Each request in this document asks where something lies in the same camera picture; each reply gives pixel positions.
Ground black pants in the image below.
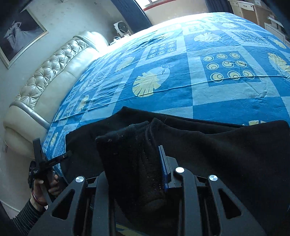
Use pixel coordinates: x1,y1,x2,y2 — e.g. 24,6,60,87
61,107,289,235

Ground person's left hand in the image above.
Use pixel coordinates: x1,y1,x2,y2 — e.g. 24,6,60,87
30,174,61,211

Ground white padded headboard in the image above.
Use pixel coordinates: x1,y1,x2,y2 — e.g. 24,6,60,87
3,31,108,158

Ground blue patterned bedspread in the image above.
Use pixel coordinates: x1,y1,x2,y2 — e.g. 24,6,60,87
43,12,289,180

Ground framed black-white picture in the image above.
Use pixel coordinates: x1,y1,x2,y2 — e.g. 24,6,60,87
1,8,48,69

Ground white round fan heater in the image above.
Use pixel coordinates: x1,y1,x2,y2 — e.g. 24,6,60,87
113,21,132,38

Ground dark blue left curtain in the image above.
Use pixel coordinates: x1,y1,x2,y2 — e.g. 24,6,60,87
111,0,152,33

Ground dark blue curtain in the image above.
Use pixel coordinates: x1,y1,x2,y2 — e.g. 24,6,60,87
111,0,152,33
205,0,233,14

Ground bright window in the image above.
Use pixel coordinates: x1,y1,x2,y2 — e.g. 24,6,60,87
135,0,175,11

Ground dark blue right curtain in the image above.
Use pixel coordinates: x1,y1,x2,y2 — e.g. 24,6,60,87
205,0,233,14

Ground white TV cabinet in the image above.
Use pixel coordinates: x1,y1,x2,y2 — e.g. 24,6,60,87
264,15,289,47

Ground white dressing table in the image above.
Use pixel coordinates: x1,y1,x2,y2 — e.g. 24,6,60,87
228,1,273,27

